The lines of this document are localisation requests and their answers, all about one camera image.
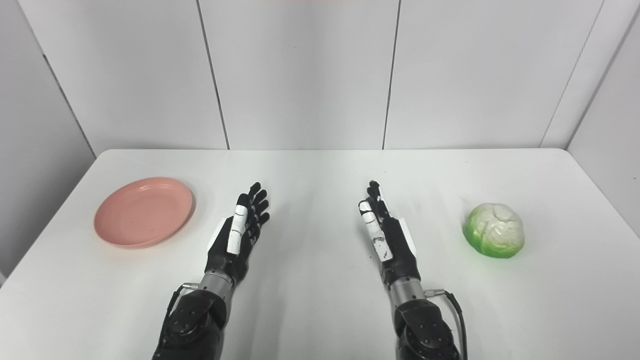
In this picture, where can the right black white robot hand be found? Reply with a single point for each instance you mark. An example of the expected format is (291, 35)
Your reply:
(392, 240)

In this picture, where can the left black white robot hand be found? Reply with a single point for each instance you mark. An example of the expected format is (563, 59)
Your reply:
(245, 220)

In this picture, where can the pink round plate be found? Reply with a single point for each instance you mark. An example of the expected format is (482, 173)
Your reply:
(143, 212)

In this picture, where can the green white cabbage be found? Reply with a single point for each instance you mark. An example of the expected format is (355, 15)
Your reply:
(495, 230)

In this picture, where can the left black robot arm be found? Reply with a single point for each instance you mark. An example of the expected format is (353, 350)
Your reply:
(197, 317)

